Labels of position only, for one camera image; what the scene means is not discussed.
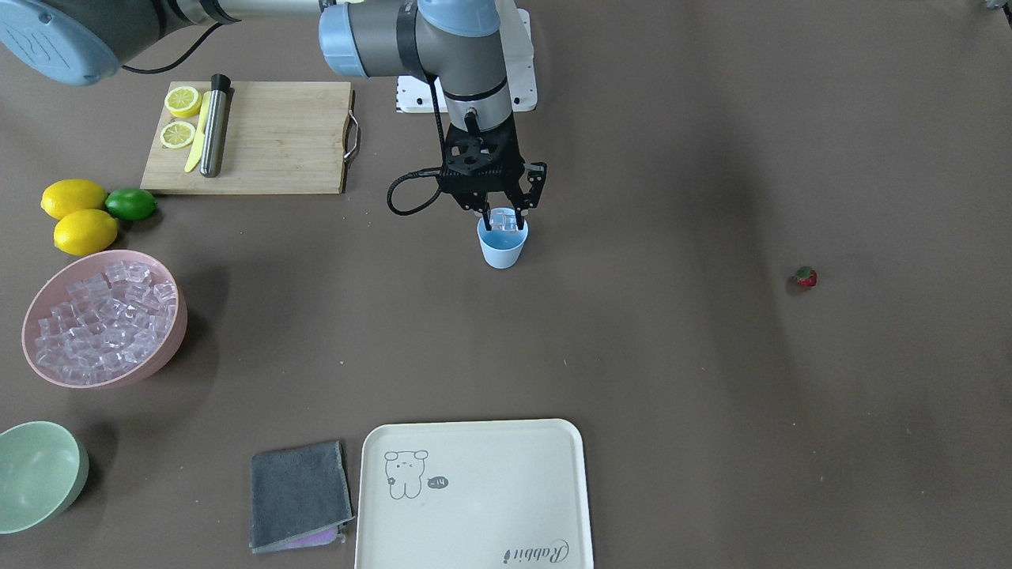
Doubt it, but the pink bowl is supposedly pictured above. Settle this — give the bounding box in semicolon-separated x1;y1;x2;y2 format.
21;250;189;389

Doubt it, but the lemon half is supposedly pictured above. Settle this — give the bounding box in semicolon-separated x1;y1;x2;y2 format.
164;85;203;118
159;120;196;150

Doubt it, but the green bowl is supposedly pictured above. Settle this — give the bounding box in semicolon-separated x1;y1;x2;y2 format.
1;420;90;534

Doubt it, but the lower yellow lemon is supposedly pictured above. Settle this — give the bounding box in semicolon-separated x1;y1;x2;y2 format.
53;209;119;256

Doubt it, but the grey folded cloth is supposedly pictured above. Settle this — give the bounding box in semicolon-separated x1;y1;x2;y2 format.
249;440;354;555

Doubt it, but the cream rabbit tray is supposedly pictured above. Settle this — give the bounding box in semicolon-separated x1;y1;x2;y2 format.
355;418;595;568

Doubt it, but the wooden cutting board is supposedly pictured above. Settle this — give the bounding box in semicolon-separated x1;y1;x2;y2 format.
138;81;358;195

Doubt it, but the upper yellow lemon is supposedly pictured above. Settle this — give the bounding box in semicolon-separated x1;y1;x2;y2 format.
40;178;108;220

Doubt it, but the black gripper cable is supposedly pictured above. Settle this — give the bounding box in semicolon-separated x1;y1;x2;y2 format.
387;75;451;217

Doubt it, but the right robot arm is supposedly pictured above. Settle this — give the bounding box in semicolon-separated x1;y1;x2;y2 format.
1;1;546;231

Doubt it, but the blue cup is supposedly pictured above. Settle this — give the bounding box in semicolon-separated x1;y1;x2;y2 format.
476;219;529;269

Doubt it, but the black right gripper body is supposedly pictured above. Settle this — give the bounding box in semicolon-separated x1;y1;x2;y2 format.
437;119;547;213

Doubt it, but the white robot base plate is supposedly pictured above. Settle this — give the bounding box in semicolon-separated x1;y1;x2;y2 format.
395;1;538;113

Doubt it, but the green lime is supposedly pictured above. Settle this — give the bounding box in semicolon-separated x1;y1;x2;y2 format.
104;187;157;222

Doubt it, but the yellow lemon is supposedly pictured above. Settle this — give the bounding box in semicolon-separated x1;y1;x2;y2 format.
40;178;108;220
53;209;119;256

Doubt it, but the upper lemon half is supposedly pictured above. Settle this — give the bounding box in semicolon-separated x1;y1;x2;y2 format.
164;85;203;118

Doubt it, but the pile of clear ice cubes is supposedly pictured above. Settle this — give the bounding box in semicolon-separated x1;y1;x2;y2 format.
34;261;178;383

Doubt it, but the yellow plastic knife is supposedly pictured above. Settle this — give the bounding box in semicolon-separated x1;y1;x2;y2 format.
183;91;212;173

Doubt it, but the lower lemon half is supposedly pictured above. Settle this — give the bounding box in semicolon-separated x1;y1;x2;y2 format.
159;120;196;150

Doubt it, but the red strawberry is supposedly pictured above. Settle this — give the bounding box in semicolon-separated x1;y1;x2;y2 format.
794;266;819;288

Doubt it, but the clear ice cube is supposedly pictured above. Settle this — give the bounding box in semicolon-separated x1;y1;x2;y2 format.
490;208;519;233

